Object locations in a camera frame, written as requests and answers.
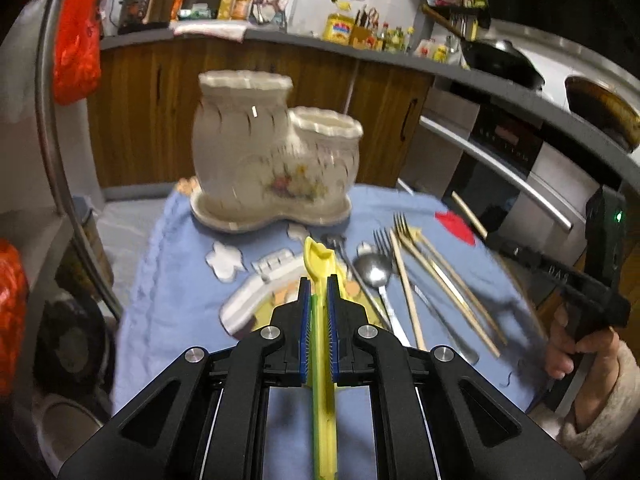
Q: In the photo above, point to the red plastic bag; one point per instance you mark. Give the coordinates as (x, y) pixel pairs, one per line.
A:
(77, 67)

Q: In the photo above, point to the built-in oven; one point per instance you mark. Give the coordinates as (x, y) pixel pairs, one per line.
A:
(520, 176)

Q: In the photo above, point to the wooden chopstick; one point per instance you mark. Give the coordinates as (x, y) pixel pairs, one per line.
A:
(411, 305)
(418, 235)
(482, 232)

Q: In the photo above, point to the large steel spoon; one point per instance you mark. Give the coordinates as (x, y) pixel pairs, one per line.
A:
(376, 272)

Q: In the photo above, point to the knife block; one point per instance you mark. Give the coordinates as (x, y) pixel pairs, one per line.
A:
(364, 35)

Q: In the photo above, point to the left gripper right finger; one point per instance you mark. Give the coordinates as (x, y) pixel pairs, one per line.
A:
(367, 356)

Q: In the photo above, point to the white ceramic double utensil holder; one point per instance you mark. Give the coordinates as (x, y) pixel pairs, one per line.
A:
(258, 161)

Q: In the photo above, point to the white dish towel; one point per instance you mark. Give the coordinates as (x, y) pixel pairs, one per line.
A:
(226, 30)

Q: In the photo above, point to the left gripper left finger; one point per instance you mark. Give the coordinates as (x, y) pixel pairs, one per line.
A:
(271, 357)

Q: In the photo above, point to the yellow plastic utensil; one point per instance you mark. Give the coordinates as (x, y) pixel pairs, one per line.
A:
(319, 262)

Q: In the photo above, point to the black wok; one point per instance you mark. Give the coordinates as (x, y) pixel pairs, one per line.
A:
(496, 57)

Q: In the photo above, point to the right hand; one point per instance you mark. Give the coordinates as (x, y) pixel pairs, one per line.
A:
(562, 348)

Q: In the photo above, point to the right fuzzy sleeve forearm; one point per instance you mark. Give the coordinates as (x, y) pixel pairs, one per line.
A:
(604, 408)

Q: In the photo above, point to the electric pressure cooker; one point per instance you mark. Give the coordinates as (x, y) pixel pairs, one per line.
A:
(138, 15)

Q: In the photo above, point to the yellow oil tin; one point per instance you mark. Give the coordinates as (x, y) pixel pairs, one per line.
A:
(338, 29)

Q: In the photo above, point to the steel fork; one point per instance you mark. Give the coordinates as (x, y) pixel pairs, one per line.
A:
(384, 245)

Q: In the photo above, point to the small steel spoon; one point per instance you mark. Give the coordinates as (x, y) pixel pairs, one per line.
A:
(337, 243)

